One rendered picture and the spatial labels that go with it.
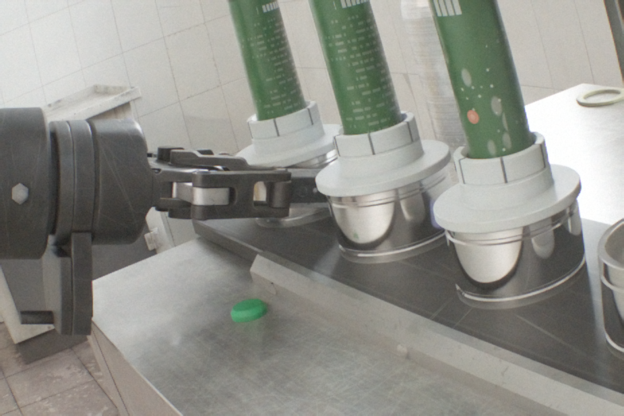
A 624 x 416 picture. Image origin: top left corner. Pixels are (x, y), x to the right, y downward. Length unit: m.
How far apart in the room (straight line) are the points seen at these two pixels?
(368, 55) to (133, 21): 3.63
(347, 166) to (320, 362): 0.11
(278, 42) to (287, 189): 0.10
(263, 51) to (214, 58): 3.64
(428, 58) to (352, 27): 0.18
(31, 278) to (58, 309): 2.82
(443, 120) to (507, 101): 0.27
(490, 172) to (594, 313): 0.08
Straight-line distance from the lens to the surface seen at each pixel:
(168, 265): 0.63
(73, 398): 3.08
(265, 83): 0.59
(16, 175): 0.52
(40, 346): 3.51
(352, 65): 0.49
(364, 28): 0.49
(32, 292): 3.40
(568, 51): 2.63
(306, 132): 0.60
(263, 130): 0.60
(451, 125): 0.68
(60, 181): 0.53
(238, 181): 0.53
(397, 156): 0.50
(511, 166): 0.41
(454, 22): 0.40
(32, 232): 0.53
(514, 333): 0.39
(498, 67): 0.40
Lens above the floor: 1.21
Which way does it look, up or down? 16 degrees down
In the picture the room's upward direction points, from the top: 15 degrees counter-clockwise
